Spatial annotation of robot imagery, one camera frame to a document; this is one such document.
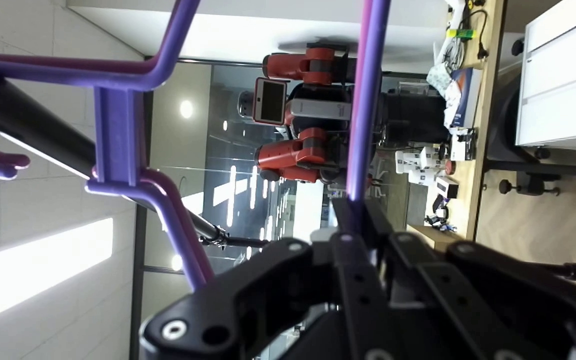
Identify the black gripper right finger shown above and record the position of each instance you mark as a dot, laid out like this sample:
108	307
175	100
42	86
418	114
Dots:
438	307

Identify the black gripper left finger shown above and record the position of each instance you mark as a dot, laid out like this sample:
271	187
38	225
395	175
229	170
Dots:
362	300

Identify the purple plastic hanger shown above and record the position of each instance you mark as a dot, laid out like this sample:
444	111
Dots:
372	30

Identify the wooden desk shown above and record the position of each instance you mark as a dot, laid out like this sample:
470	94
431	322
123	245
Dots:
483	54

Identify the white drawer cabinet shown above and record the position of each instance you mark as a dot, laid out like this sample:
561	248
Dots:
546	104

